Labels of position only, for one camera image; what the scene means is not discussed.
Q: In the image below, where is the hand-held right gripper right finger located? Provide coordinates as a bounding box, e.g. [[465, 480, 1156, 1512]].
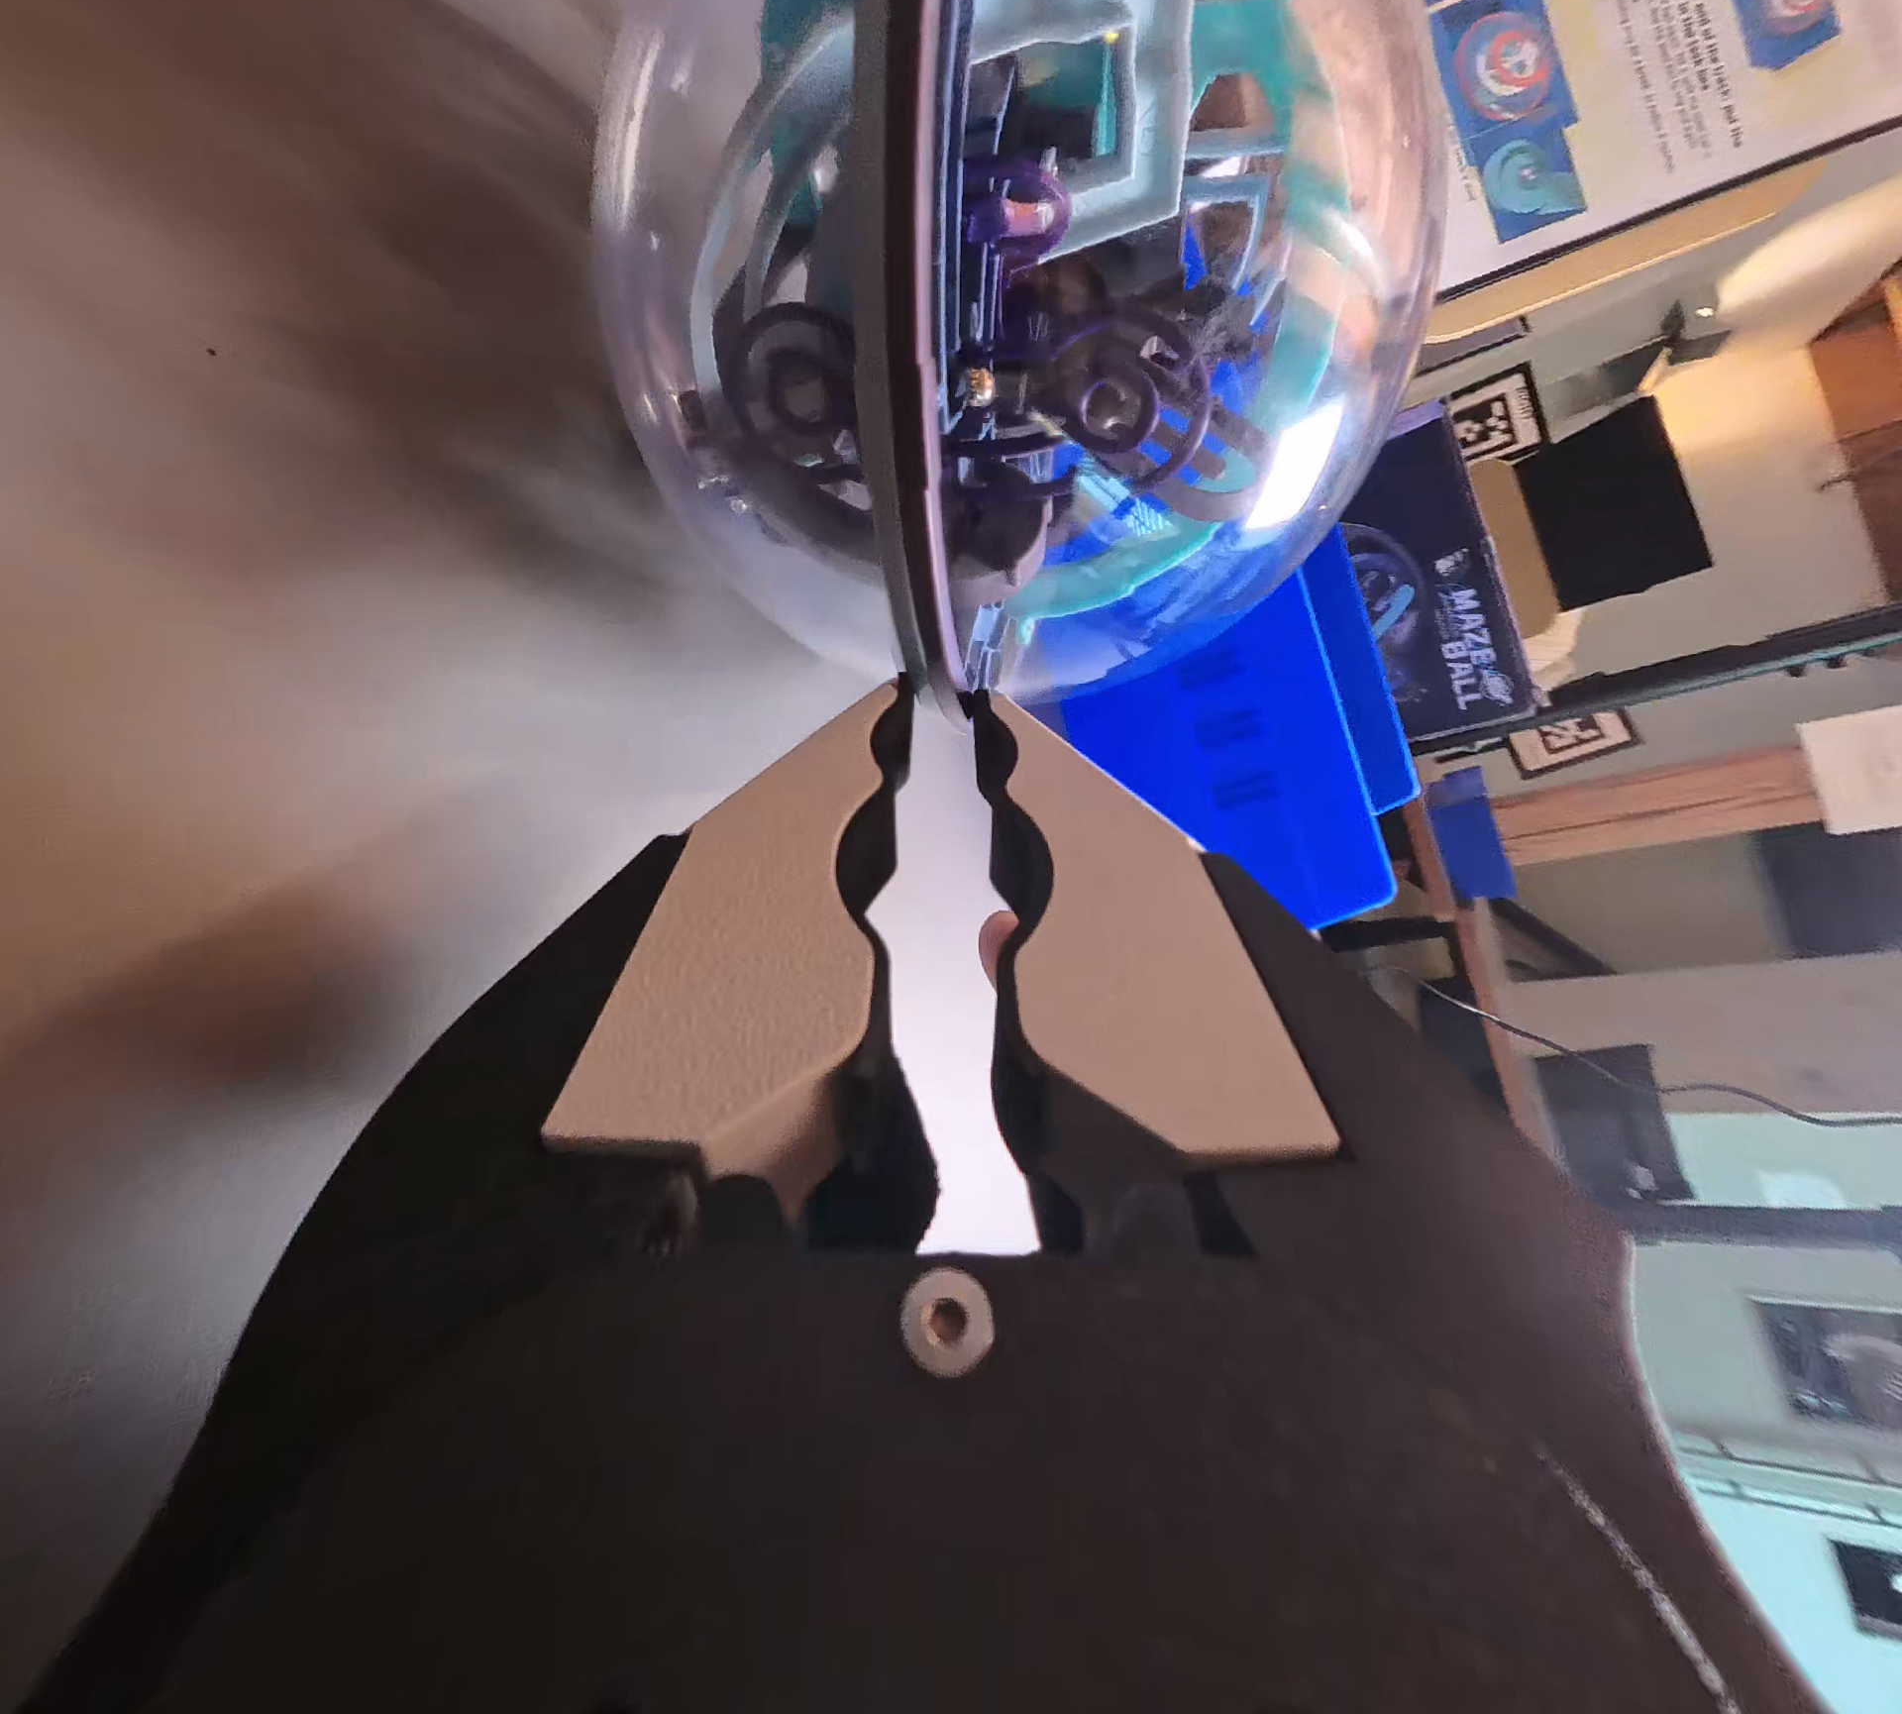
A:
[[980, 690, 1338, 1235]]

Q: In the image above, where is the blue plastic bin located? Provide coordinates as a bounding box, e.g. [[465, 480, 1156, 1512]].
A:
[[1055, 541, 1422, 930]]

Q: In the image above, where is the clear plastic maze ball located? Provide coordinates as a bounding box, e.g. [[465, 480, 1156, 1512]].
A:
[[594, 0, 1449, 706]]

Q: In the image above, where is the dark blue box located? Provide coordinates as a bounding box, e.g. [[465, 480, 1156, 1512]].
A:
[[1336, 407, 1546, 752]]

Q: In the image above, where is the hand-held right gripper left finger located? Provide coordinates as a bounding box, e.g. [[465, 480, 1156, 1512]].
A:
[[544, 680, 909, 1241]]

